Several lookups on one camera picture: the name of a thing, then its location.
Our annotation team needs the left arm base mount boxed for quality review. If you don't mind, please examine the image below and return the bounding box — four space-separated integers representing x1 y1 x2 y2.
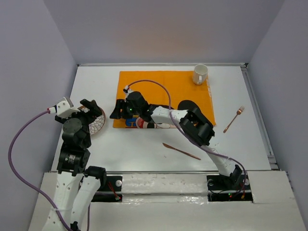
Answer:
92 175 123 203

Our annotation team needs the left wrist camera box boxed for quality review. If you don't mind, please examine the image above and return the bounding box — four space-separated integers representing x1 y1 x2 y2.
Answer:
56 97 80 118

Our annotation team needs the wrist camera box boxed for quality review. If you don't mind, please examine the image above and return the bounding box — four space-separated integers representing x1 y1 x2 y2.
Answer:
56 97 80 118
123 85 134 95

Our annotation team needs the copper knife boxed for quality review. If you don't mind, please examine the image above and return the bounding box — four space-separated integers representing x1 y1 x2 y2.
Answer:
162 143 201 161

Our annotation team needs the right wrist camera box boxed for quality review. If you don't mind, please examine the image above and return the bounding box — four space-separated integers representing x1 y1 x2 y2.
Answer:
123 85 134 95

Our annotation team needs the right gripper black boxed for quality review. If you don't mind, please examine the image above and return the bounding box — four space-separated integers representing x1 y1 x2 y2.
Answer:
109 99 141 119

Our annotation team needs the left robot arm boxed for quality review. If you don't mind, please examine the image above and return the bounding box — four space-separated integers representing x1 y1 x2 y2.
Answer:
43 97 106 231

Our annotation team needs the yellow Mickey Mouse cloth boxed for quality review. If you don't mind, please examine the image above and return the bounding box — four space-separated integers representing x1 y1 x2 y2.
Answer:
116 71 216 125

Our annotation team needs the copper fork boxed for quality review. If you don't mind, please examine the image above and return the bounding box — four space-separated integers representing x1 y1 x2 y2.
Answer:
223 106 244 133

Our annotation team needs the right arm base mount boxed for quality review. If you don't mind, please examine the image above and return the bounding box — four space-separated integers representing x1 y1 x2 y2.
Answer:
206 175 253 202

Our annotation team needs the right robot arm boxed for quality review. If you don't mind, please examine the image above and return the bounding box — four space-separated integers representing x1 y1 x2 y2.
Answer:
110 90 246 192

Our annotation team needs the white ceramic mug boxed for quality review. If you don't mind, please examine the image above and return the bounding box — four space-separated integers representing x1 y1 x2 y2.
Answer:
192 64 208 85

